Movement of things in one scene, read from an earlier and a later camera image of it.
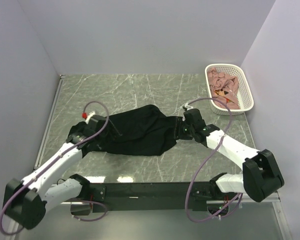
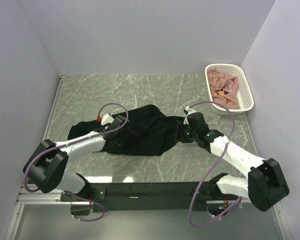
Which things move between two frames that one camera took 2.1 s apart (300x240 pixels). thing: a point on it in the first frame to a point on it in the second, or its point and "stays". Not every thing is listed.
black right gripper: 177,132 stays
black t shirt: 143,131 stays
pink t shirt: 223,87 stays
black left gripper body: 98,138 to 123,136
